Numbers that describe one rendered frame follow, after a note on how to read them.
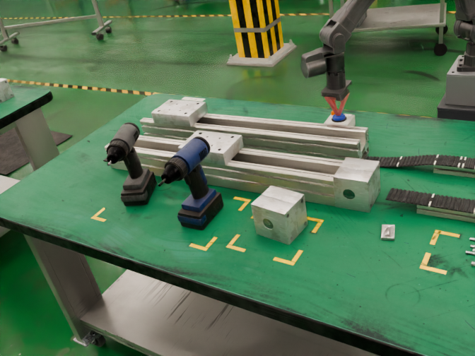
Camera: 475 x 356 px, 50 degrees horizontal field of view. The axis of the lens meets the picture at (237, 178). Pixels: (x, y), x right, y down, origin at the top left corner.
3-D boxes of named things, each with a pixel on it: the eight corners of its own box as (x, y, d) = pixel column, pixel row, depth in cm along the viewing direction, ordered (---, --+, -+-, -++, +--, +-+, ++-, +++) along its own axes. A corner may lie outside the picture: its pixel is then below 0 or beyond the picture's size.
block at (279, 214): (312, 219, 131) (309, 188, 126) (289, 245, 124) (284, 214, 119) (280, 209, 137) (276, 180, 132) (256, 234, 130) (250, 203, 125)
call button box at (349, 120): (355, 131, 166) (355, 113, 163) (346, 145, 159) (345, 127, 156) (333, 128, 170) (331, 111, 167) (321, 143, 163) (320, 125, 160)
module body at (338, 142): (369, 152, 154) (367, 127, 149) (358, 169, 147) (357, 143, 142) (162, 128, 193) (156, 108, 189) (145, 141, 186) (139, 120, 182)
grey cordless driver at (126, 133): (159, 181, 160) (140, 119, 149) (141, 220, 144) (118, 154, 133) (136, 183, 162) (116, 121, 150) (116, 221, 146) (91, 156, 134)
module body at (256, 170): (348, 186, 141) (346, 159, 136) (335, 207, 134) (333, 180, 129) (130, 153, 180) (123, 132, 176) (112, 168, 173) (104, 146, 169)
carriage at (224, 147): (245, 154, 154) (242, 134, 150) (227, 173, 146) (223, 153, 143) (201, 148, 162) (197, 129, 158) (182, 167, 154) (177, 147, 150)
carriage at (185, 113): (209, 119, 179) (206, 102, 176) (192, 133, 172) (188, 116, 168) (173, 116, 187) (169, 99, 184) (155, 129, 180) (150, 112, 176)
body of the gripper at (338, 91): (320, 97, 155) (319, 75, 151) (332, 84, 162) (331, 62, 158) (341, 99, 152) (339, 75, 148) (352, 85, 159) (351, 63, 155)
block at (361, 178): (383, 186, 138) (382, 156, 133) (369, 212, 129) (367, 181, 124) (350, 181, 142) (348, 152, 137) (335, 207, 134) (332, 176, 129)
